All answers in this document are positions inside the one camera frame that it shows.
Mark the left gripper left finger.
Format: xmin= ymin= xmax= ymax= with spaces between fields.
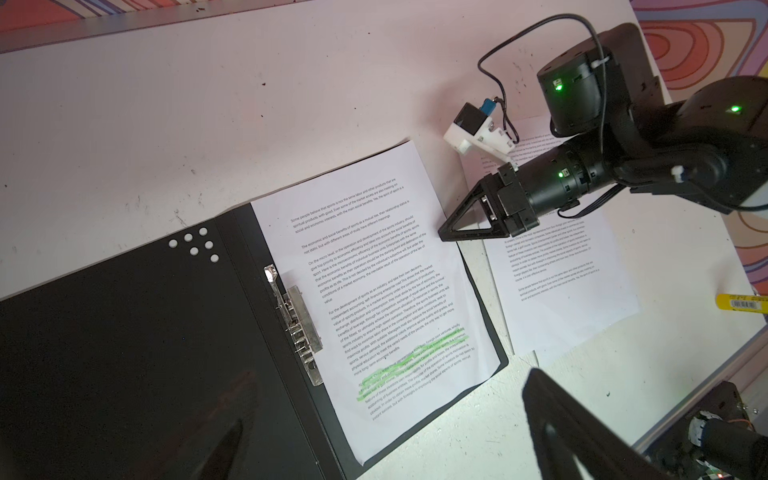
xmin=143 ymin=365 xmax=265 ymax=480

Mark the metal folder clip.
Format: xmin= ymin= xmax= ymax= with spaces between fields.
xmin=264 ymin=264 xmax=324 ymax=387

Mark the white folder black inside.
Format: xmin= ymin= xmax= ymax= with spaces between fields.
xmin=1 ymin=203 xmax=477 ymax=479

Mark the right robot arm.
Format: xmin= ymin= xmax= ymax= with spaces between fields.
xmin=438 ymin=23 xmax=767 ymax=242

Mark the printed paper stack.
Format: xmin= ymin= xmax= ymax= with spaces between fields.
xmin=458 ymin=113 xmax=642 ymax=368

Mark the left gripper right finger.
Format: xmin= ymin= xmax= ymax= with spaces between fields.
xmin=522 ymin=368 xmax=668 ymax=479

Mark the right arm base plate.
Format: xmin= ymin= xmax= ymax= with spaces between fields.
xmin=641 ymin=382 xmax=767 ymax=479

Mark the printed paper sheet green highlight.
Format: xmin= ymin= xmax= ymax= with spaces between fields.
xmin=252 ymin=142 xmax=502 ymax=463

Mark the yellow marker pen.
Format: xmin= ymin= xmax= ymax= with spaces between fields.
xmin=715 ymin=294 xmax=768 ymax=315

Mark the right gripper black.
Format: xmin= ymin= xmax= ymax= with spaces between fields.
xmin=438 ymin=164 xmax=540 ymax=242

